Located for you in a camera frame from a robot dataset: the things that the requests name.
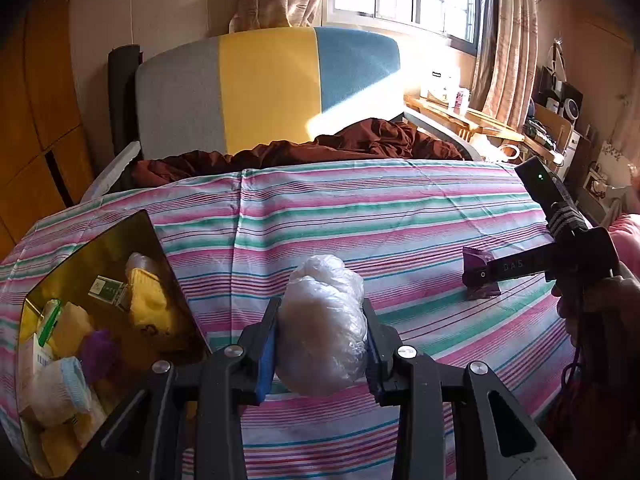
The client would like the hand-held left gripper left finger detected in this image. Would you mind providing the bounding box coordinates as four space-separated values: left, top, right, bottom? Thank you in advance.
65 296 282 480

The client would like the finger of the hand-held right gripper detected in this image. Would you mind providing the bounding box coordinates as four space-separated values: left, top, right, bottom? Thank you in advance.
462 244 552 287

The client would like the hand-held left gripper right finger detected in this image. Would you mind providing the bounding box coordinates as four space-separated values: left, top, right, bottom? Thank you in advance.
362 298 577 480

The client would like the purple snack packet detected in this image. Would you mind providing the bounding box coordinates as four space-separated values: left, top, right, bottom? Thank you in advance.
461 246 503 302
80 330 123 385

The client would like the clear plastic bag bundle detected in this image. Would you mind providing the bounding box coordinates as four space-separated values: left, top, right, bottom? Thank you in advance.
276 254 370 397

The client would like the yellow sock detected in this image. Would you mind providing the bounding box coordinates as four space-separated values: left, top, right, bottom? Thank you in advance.
124 267 178 343

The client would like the green and white small box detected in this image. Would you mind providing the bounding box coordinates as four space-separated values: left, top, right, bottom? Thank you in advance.
87 275 132 311

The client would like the gold tin box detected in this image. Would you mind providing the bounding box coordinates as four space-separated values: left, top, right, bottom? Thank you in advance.
17 210 213 478

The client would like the yellow soap block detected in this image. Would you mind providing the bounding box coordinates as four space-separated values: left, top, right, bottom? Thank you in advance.
47 302 95 356

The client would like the white and blue sock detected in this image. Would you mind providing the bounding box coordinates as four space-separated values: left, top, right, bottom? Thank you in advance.
27 356 94 428

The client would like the packet with green strip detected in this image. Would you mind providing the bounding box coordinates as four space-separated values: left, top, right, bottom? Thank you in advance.
37 299 63 348

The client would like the person's right hand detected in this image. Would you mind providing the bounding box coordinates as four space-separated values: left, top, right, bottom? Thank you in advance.
551 274 640 353

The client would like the pink garment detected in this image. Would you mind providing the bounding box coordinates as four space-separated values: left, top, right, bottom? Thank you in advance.
607 214 640 281

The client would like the cluttered side shelf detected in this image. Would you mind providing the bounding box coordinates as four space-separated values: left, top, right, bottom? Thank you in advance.
520 35 640 221

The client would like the wooden window shelf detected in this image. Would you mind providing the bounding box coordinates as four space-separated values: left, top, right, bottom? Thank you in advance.
402 94 526 148

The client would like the white round device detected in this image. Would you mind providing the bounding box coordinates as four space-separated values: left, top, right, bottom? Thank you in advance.
560 82 584 127

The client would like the striped bedsheet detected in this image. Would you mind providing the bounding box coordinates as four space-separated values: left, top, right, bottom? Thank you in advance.
0 157 601 480

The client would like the small clear plastic bag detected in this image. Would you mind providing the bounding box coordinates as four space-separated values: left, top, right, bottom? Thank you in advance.
125 252 161 281

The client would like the brown blanket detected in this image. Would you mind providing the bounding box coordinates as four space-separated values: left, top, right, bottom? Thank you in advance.
131 117 466 181

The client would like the white box on shelf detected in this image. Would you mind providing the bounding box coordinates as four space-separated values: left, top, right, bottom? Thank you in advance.
424 69 458 103

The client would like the white foam board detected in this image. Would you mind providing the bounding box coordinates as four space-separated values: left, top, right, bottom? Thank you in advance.
80 140 143 203

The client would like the grey yellow blue headboard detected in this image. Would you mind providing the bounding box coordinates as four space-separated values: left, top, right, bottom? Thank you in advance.
135 26 402 161

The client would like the wooden wardrobe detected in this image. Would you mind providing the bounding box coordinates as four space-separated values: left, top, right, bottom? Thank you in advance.
0 0 96 261

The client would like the dark red strap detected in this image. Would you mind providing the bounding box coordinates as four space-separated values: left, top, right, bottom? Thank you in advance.
547 330 593 441

